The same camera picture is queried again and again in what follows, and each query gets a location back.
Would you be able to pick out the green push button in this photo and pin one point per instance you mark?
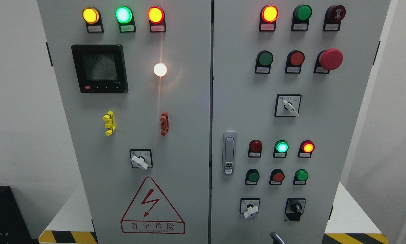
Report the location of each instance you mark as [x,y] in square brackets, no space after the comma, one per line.
[264,60]
[252,177]
[300,177]

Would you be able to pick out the lit red indicator light lower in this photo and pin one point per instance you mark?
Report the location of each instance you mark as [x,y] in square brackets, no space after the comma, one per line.
[306,149]

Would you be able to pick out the green indicator light top left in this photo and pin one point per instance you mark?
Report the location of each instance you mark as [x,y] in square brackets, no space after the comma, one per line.
[125,19]

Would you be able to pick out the yellow test terminal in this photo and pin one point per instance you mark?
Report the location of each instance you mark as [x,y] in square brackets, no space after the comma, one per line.
[109,123]

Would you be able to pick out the white platform with hazard stripes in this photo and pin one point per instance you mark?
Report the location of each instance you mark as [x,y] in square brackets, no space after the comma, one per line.
[348,223]

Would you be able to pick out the red push button upper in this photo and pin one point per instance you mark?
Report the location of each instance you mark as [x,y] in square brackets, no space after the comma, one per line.
[294,62]

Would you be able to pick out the green push button upper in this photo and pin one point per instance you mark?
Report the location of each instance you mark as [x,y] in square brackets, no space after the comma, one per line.
[264,60]

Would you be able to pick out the left door selector switch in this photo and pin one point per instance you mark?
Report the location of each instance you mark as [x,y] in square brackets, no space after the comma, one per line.
[141,158]

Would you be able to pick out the red emergency stop mushroom button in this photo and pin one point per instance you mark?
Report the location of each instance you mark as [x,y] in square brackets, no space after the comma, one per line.
[328,60]

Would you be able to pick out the red indicator light top left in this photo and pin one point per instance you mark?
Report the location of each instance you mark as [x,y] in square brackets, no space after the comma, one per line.
[156,18]

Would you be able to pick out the red indicator light top right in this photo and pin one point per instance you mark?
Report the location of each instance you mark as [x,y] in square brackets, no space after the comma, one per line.
[268,17]

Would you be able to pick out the silver door lock handle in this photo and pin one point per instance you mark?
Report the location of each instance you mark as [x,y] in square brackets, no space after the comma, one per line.
[229,143]

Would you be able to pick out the black box bottom left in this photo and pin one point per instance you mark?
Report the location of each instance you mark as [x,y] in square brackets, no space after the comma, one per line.
[13,229]

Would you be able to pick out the red test terminal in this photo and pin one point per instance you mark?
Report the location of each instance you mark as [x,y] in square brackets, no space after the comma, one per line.
[164,123]

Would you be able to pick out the green push button lower right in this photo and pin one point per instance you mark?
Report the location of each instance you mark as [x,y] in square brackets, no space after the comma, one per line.
[300,177]

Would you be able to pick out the black digital power meter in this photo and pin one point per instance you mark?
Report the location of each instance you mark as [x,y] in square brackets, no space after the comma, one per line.
[100,68]

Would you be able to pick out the grey electrical control cabinet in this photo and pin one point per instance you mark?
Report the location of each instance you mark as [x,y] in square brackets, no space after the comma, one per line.
[210,49]

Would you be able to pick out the green indicator light top right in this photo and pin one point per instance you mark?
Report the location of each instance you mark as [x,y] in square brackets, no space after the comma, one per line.
[300,18]

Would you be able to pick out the dark red indicator light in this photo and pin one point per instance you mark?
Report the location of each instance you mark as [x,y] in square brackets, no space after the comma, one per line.
[255,149]

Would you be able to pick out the red push button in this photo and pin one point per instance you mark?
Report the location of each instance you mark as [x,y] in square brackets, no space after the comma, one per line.
[294,62]
[277,176]

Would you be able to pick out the white indicator light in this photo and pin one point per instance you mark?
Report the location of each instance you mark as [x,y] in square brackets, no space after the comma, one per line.
[160,69]

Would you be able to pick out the lower white selector switch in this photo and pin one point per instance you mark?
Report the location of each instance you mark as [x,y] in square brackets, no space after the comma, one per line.
[249,207]

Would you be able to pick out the upper right selector switch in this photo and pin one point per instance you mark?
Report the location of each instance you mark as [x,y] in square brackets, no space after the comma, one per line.
[287,105]

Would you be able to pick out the black key selector switch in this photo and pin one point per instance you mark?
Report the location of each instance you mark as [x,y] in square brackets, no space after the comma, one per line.
[295,208]

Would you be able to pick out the green push button lower left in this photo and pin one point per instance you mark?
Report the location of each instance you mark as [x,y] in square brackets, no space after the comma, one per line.
[252,177]

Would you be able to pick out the red buzzer alarm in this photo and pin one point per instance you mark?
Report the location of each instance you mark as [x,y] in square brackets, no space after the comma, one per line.
[333,17]

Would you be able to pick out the red push button lower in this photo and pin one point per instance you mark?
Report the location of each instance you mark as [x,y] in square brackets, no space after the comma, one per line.
[277,176]

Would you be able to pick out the red electrical hazard warning sticker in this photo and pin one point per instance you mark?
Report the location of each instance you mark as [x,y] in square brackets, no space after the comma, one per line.
[151,212]

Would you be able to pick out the yellow indicator light top left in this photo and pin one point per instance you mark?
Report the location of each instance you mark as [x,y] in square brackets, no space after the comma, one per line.
[93,21]

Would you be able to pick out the lit green indicator light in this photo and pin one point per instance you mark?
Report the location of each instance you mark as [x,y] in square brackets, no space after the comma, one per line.
[280,149]

